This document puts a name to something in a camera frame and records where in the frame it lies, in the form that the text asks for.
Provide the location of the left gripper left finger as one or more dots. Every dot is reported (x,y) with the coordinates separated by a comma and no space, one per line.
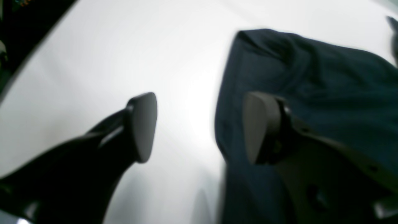
(73,182)

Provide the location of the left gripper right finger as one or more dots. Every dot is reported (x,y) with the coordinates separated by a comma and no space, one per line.
(327,182)

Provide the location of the black t-shirt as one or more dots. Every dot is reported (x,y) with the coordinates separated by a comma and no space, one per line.
(344,94)

